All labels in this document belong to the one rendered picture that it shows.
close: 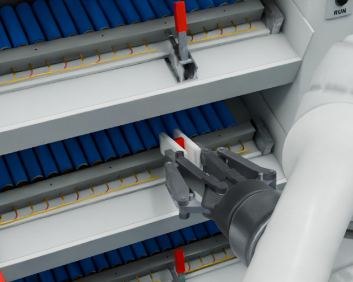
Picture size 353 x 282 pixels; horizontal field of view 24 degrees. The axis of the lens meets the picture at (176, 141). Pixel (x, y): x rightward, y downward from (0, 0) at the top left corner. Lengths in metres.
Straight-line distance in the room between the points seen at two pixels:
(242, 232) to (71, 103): 0.25
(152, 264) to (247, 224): 0.39
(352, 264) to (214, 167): 0.30
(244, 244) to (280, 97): 0.33
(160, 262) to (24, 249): 0.26
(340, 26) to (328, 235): 0.51
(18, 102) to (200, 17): 0.25
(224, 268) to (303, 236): 0.68
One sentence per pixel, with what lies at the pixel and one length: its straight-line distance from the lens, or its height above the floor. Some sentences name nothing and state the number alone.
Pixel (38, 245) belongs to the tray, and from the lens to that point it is 1.03.
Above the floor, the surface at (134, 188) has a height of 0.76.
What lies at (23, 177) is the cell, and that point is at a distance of 1.06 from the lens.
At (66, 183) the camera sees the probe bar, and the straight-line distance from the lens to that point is 1.05.
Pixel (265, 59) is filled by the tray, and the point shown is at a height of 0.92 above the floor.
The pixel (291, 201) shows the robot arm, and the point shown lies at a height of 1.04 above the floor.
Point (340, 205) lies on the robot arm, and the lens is 0.60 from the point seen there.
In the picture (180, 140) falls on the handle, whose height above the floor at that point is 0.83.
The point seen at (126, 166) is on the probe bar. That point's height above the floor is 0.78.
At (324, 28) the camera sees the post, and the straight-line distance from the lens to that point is 1.05.
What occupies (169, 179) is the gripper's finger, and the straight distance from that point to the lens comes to 0.98.
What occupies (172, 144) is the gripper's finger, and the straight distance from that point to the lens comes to 1.04.
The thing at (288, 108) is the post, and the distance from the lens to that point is 1.11.
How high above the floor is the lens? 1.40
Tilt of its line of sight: 33 degrees down
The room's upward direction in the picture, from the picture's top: straight up
